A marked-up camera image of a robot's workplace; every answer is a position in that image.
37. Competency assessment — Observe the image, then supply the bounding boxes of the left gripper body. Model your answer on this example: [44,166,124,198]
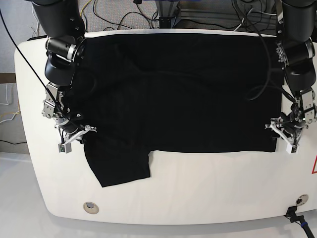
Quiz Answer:
[279,116,306,141]

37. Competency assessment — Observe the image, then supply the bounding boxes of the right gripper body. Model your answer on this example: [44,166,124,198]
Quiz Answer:
[54,119,84,140]

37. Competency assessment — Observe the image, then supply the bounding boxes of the black T-shirt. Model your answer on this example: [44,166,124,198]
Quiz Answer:
[65,33,284,187]

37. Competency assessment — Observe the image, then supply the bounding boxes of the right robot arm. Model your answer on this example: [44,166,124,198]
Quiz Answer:
[31,0,85,135]

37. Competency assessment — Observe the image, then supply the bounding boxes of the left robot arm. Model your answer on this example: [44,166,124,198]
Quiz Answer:
[266,0,317,147]

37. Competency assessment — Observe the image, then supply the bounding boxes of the red warning sticker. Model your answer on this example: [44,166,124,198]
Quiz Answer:
[312,156,317,174]

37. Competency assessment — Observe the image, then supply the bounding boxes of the central aluminium column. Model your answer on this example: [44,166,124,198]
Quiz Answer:
[155,0,180,29]

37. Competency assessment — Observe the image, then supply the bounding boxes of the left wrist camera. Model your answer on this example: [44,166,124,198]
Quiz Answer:
[286,144,299,154]

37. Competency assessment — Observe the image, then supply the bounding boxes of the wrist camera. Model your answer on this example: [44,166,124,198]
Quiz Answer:
[286,144,299,154]
[58,143,72,153]

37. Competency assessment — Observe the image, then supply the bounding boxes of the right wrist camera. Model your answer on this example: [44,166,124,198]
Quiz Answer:
[58,143,72,153]

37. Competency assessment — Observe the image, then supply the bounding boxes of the table cable grommet right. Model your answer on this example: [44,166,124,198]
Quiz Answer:
[296,194,309,206]

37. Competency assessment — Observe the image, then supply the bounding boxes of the table cable grommet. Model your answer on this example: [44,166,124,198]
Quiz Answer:
[83,202,99,215]
[296,194,309,206]

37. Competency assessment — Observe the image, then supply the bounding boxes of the black clamp with cable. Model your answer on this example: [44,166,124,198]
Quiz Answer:
[284,206,315,238]

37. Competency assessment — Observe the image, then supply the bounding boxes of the table cable grommet left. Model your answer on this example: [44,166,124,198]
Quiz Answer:
[83,202,99,215]

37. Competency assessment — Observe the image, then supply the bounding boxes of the yellow cable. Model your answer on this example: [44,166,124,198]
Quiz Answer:
[80,0,93,13]

